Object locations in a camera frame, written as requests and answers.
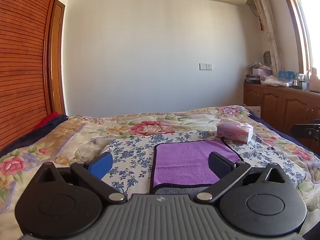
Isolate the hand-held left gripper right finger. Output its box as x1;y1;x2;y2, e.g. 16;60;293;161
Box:
196;151;285;203

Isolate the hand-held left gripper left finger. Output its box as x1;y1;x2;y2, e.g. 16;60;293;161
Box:
41;152;128;203

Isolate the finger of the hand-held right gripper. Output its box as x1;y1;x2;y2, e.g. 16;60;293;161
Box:
291;123;320;141

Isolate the purple towel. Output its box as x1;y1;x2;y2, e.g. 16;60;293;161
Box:
149;137;245;195

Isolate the blue floral cloth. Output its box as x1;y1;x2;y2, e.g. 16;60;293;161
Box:
100;129;307;201

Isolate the pink tissue box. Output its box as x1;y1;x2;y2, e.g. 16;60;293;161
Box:
216;118;254;144

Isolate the wooden cabinet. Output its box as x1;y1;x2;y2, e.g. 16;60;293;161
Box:
243;82;320;141

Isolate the floral blanket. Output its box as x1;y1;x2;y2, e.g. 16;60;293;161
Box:
0;105;320;214

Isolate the translucent jug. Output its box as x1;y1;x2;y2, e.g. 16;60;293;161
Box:
309;67;320;92

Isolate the white box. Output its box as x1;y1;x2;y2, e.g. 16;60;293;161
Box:
243;103;261;118

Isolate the clear plastic bag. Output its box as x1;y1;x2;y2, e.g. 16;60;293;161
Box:
261;76;293;88

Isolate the blue printed box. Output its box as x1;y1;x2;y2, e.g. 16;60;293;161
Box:
278;70;295;81

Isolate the red cloth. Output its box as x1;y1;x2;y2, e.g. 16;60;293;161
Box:
33;112;61;131

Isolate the stack of books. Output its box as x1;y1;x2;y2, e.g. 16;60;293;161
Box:
244;74;262;84

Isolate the window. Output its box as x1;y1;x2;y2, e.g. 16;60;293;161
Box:
280;0;320;87

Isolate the patterned curtain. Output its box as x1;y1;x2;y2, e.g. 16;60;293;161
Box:
246;0;284;75

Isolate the wooden door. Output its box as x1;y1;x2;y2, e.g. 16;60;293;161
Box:
51;0;66;116

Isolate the slatted wooden wardrobe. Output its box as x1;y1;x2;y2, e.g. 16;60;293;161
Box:
0;0;63;153

